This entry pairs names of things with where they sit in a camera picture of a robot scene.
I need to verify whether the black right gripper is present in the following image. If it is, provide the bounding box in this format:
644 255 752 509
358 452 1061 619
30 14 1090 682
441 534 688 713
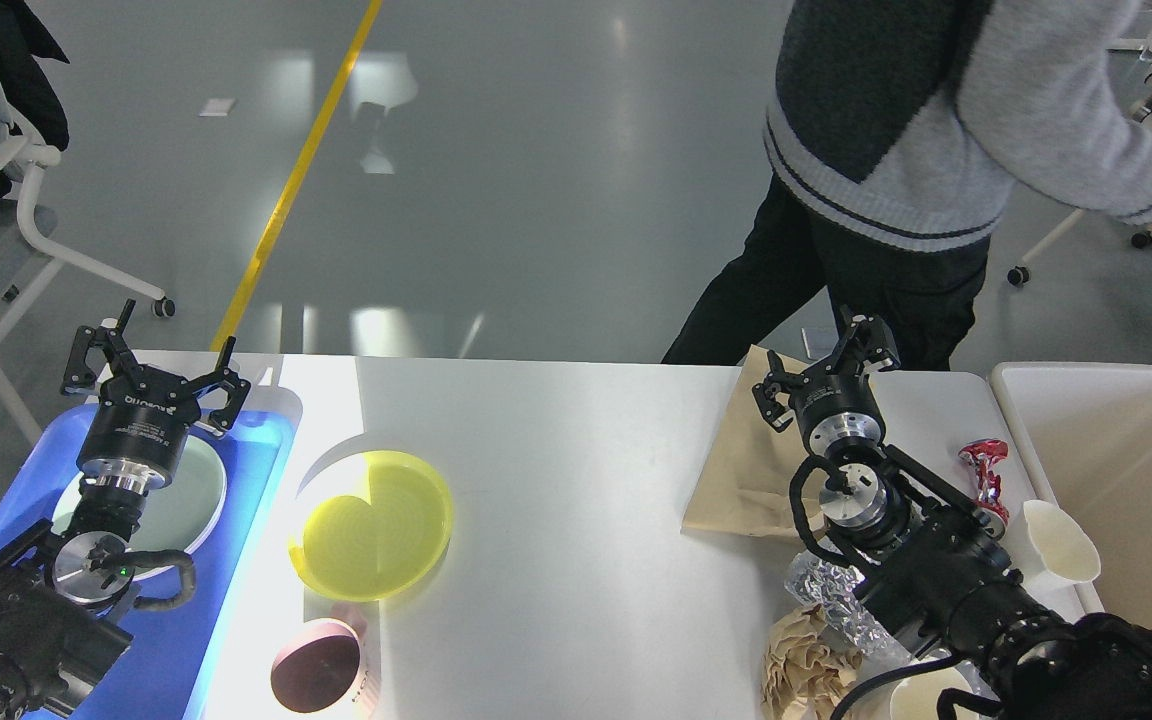
751 306 902 462

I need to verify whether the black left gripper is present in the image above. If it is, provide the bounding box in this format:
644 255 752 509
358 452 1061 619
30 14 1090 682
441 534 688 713
60 300 251 488

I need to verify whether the yellow plate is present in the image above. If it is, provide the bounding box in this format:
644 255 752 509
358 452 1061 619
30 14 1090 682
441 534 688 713
287 450 454 602

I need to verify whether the pink mug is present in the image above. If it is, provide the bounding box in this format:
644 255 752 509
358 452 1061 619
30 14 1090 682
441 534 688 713
270 602 381 719

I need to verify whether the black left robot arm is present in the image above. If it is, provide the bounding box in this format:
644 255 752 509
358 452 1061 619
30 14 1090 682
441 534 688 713
0 300 251 719

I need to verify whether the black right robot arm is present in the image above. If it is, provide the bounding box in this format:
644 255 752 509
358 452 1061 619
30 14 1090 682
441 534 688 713
751 314 1152 719

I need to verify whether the brown paper bag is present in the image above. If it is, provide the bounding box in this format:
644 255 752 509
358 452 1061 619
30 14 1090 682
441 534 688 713
682 344 806 546

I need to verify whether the pale green plate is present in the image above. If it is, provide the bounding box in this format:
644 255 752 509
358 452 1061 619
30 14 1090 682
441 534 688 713
51 433 228 584

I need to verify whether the crushed red can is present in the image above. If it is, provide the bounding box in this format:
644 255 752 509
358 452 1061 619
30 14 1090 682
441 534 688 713
957 438 1010 539

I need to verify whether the crumpled aluminium foil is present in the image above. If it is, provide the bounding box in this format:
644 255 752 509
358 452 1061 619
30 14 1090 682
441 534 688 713
785 551 914 665

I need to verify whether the white office chair left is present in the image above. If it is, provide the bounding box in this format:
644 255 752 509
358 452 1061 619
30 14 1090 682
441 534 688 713
0 76 177 445

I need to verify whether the person in grey sweater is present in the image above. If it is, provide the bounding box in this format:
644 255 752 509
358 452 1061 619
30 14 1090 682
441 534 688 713
664 1 1152 372

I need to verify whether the crumpled brown paper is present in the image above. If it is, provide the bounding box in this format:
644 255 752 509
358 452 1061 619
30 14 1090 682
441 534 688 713
760 602 863 719

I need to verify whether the blue plastic tray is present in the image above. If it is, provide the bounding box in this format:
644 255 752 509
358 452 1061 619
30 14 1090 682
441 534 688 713
0 404 293 719

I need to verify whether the white plastic bin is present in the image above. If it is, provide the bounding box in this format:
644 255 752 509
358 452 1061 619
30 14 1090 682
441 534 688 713
990 363 1152 630

